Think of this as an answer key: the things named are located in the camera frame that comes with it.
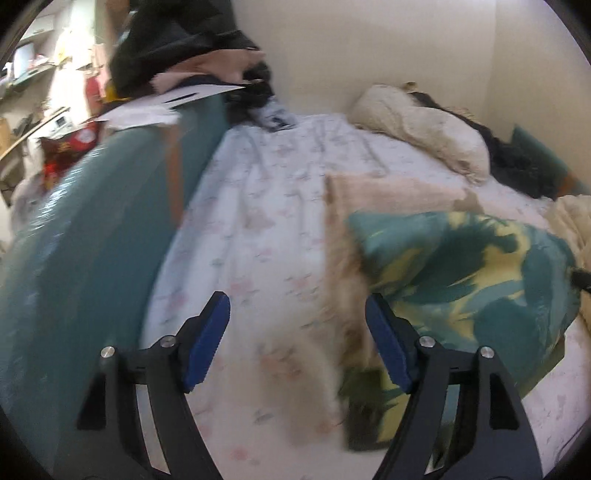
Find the kitchen counter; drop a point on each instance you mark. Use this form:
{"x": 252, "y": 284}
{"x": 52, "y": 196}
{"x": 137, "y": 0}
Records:
{"x": 32, "y": 134}

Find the teal cushion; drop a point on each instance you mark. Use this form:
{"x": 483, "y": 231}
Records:
{"x": 545, "y": 154}

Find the teal yellow patterned pants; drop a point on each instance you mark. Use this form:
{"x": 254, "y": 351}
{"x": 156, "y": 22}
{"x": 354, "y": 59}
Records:
{"x": 466, "y": 286}

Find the pink cloth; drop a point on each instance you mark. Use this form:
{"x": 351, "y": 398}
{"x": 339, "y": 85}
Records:
{"x": 217, "y": 62}

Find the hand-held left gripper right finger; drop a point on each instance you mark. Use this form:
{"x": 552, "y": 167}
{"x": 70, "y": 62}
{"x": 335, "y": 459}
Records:
{"x": 390, "y": 346}

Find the floral bed sheet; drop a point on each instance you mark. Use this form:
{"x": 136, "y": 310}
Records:
{"x": 258, "y": 207}

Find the dark grey folded garment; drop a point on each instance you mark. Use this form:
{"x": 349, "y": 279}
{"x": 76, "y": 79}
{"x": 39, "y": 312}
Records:
{"x": 367, "y": 427}

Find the white paper sheet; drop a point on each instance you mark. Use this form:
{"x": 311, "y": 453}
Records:
{"x": 157, "y": 108}

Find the white pillow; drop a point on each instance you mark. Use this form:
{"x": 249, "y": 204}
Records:
{"x": 429, "y": 134}

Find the blue white cloth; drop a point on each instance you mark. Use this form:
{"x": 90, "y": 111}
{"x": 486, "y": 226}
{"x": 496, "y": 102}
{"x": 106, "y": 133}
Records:
{"x": 277, "y": 115}

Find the red gift bag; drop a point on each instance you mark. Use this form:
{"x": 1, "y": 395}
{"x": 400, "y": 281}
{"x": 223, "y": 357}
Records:
{"x": 69, "y": 150}

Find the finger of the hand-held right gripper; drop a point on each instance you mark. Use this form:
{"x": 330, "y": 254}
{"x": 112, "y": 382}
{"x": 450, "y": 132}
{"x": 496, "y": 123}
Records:
{"x": 581, "y": 279}

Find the teal bed board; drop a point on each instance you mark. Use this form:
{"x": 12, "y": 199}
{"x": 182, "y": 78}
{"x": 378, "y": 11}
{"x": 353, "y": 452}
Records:
{"x": 92, "y": 240}

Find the red bottle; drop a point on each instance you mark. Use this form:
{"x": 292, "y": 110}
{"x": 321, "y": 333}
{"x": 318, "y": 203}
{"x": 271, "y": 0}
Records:
{"x": 92, "y": 90}

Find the cream duvet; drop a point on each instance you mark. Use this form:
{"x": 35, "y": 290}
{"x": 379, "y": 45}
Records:
{"x": 575, "y": 226}

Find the dark clothes pile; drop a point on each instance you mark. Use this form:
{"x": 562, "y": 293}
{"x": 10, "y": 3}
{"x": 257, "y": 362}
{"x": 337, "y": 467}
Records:
{"x": 517, "y": 159}

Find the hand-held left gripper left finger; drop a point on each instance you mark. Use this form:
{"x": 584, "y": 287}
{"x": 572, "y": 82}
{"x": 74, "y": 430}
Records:
{"x": 207, "y": 344}

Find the green folded garment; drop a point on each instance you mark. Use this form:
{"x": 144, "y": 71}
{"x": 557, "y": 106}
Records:
{"x": 364, "y": 390}

